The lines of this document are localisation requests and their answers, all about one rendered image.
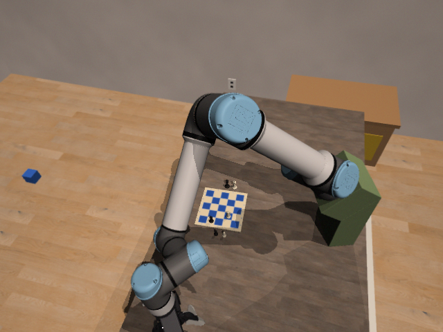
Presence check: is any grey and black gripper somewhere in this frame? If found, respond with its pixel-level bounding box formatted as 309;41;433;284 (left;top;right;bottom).
152;290;205;332

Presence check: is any blue and white chessboard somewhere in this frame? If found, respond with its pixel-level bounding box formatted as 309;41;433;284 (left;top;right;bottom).
195;187;247;232

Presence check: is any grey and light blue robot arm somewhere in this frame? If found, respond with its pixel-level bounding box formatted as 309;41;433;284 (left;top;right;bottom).
131;93;359;316

